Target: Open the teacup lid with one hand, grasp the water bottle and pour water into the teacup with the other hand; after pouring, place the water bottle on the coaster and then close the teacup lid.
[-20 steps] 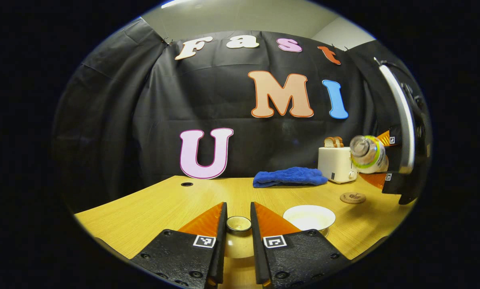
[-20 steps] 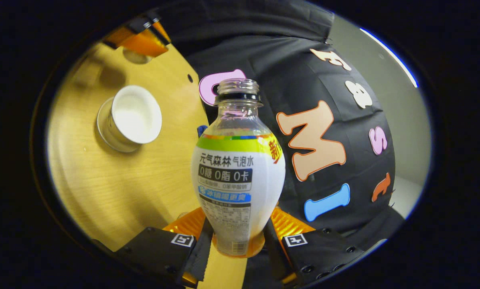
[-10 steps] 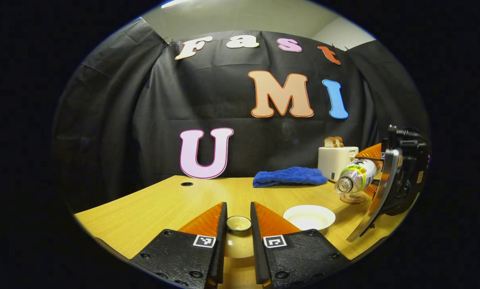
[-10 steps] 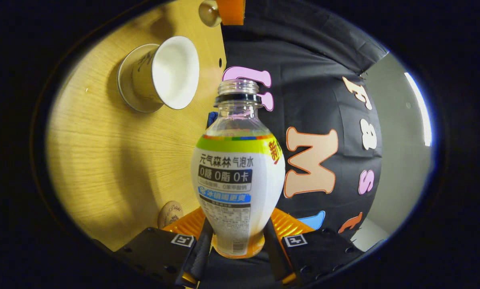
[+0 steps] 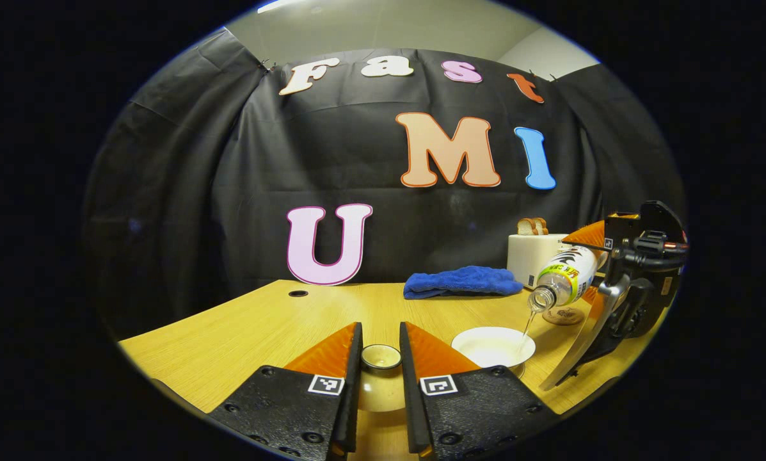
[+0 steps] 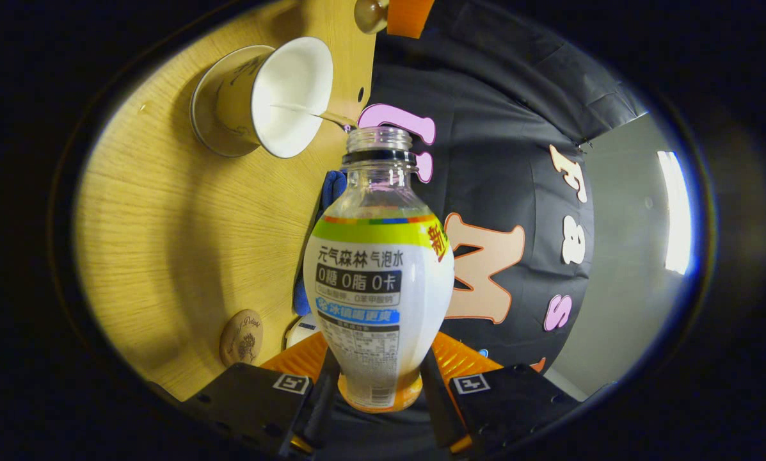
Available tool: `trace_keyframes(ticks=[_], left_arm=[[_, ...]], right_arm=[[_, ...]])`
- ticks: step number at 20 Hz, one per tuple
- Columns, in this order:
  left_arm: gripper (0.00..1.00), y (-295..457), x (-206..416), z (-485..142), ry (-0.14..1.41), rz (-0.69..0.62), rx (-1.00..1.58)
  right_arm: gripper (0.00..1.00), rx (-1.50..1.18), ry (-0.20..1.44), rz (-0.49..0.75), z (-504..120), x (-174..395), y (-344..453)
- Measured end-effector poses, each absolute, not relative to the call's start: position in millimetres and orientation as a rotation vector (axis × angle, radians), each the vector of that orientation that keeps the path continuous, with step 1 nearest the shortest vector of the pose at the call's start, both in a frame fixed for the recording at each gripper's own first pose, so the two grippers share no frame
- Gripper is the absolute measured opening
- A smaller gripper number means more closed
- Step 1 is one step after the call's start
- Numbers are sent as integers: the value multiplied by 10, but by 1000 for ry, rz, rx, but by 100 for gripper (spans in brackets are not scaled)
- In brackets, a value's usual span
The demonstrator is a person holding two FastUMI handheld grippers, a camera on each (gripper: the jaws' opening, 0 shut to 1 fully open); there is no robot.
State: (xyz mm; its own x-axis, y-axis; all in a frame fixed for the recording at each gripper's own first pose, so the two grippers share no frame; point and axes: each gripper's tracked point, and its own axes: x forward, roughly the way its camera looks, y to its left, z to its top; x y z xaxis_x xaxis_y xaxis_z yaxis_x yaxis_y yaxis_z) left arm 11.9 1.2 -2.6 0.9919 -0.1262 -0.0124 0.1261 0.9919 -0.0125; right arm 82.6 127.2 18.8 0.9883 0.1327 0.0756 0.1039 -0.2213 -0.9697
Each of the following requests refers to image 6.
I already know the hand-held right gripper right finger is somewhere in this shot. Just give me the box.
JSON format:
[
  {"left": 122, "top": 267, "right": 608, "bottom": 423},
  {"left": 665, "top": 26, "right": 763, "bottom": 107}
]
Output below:
[{"left": 420, "top": 331, "right": 582, "bottom": 457}]

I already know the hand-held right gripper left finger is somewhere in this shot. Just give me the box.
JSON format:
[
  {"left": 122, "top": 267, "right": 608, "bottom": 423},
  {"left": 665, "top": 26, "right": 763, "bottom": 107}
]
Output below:
[{"left": 178, "top": 330, "right": 342, "bottom": 458}]

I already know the round wooden coaster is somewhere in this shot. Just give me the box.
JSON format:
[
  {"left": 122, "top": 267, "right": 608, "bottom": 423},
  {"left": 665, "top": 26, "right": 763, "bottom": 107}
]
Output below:
[{"left": 219, "top": 309, "right": 264, "bottom": 368}]

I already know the clear labelled water bottle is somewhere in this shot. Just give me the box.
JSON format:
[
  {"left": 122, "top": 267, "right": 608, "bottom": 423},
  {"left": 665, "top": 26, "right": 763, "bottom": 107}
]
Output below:
[{"left": 303, "top": 126, "right": 455, "bottom": 414}]

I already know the white toaster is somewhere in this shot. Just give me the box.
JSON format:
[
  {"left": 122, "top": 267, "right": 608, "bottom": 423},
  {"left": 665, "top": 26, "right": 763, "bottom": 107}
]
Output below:
[{"left": 285, "top": 314, "right": 323, "bottom": 350}]

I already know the black backdrop cloth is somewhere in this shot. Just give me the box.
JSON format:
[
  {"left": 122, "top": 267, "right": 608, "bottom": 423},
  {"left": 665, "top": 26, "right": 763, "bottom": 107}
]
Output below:
[{"left": 357, "top": 0, "right": 652, "bottom": 385}]

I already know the blue towel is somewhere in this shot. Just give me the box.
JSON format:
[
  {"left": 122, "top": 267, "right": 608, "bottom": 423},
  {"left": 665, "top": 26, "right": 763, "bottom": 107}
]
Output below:
[{"left": 292, "top": 170, "right": 348, "bottom": 316}]

